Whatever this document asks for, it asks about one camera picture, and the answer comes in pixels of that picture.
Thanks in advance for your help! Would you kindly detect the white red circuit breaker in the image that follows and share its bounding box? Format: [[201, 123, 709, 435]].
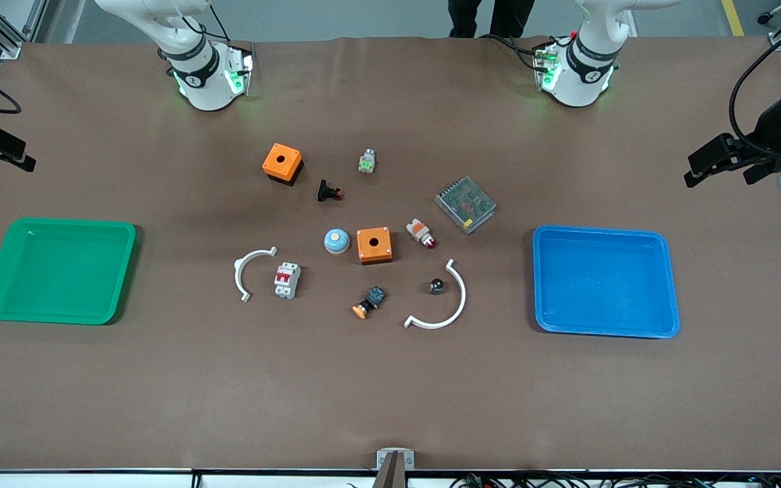
[[274, 262, 302, 300]]

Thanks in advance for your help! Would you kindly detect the green plastic tray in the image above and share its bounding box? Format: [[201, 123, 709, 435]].
[[0, 217, 138, 326]]

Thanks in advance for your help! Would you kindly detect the blue plastic tray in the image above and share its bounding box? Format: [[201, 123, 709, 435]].
[[532, 224, 681, 340]]

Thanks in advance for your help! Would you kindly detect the metal mesh power supply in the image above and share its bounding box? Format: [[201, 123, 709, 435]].
[[434, 176, 498, 236]]

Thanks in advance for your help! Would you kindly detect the orange button box black base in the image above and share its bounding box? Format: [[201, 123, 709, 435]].
[[261, 142, 304, 187]]

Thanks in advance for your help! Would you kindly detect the person in black trousers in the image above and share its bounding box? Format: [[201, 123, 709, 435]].
[[448, 0, 537, 38]]

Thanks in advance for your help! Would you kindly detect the red indicator lamp orange body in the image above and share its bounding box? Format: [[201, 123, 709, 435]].
[[405, 218, 437, 250]]

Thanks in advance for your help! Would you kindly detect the orange mushroom button blue body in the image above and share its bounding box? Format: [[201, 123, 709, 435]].
[[352, 285, 387, 320]]

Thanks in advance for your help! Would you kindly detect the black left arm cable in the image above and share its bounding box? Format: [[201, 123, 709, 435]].
[[729, 30, 781, 162]]

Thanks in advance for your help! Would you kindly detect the black base cable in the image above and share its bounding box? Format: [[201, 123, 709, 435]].
[[479, 33, 578, 72]]

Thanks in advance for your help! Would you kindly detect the small white curved bracket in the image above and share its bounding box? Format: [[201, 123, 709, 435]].
[[233, 246, 278, 303]]

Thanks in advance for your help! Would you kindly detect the large white curved bracket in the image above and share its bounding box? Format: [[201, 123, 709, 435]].
[[403, 258, 467, 331]]

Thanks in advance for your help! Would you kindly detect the black cable bundle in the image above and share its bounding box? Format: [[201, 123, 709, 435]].
[[452, 471, 781, 488]]

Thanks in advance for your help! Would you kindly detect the grey metal mount bracket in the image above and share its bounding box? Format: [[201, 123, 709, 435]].
[[376, 447, 416, 472]]

